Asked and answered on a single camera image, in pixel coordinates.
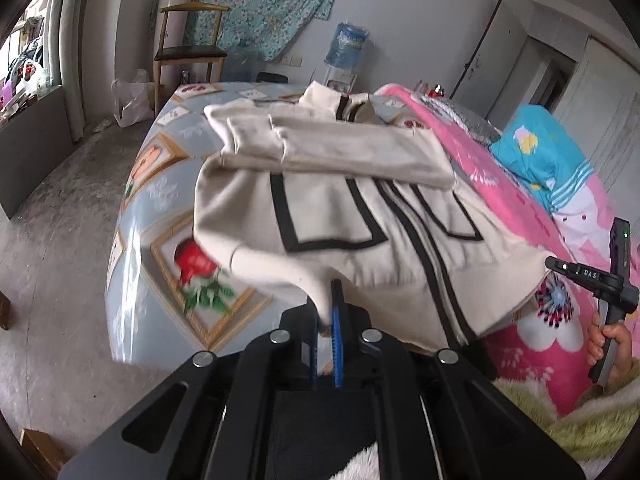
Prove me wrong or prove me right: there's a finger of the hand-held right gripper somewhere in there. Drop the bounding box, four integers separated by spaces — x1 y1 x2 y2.
544 255 609 294

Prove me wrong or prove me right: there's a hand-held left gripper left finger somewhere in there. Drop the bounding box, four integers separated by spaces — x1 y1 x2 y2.
60 305 322 480

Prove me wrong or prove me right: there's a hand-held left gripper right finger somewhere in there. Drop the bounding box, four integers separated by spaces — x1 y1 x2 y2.
329 279 587 480

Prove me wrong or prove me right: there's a beige zip jacket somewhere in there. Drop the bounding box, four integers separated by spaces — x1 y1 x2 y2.
192 81 553 353

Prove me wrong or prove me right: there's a person's right hand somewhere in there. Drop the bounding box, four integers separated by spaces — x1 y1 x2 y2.
586 321 634 378

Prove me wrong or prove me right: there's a pink floral blanket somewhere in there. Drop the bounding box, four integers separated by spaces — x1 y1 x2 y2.
375 84 640 418

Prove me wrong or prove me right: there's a blue patterned pillow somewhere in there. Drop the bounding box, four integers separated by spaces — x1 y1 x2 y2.
489 104 601 211

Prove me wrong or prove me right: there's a white wardrobe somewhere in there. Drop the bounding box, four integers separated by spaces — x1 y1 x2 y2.
550 35 640 201

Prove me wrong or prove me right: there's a grey glitter pillow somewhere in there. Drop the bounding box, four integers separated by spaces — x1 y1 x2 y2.
425 97 502 145

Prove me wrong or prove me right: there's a white door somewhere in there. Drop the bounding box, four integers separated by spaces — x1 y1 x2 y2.
450 0 528 126

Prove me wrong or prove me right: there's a white water dispenser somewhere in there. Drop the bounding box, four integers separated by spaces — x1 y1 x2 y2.
324 64 358 95

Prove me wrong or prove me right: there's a cardboard box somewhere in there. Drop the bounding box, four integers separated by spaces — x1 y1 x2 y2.
19 427 67 476

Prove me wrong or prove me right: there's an empty blue water jug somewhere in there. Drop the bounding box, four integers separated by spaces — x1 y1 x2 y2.
227 39 261 83

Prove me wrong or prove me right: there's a blue water bottle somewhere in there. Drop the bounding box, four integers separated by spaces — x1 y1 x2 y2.
326 21 372 70

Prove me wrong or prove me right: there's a clear plastic bag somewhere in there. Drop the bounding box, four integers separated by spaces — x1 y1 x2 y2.
111 69 155 128

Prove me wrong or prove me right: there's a wooden chair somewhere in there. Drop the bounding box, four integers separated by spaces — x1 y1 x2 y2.
152 0 231 116

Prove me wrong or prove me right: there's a dark flat board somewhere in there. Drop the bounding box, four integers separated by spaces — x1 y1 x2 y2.
0 85 72 221

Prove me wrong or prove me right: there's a grey curtain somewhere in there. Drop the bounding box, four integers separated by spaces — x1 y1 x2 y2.
46 0 101 143

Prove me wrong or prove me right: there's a pile of household clutter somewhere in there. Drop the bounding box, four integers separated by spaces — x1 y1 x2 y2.
0 10 48 116

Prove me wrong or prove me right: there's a floral wall cloth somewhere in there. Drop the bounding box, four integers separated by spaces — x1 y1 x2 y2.
150 0 348 61

